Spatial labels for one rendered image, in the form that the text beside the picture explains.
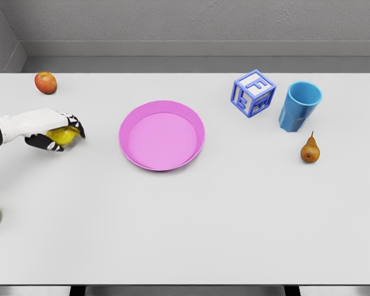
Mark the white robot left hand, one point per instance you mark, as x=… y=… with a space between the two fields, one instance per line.
x=43 y=121

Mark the yellow lemon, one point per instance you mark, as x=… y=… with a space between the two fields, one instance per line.
x=63 y=135

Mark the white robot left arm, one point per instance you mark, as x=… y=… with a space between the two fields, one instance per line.
x=3 y=129

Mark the pink round plate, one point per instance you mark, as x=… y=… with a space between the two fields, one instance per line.
x=161 y=136

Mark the red apple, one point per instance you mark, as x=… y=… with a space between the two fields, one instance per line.
x=45 y=82

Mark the blue letter block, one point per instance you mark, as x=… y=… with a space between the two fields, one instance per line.
x=253 y=93

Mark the blue plastic cup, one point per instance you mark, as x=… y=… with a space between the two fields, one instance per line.
x=299 y=106

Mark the brown pear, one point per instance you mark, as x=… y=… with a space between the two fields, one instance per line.
x=310 y=151

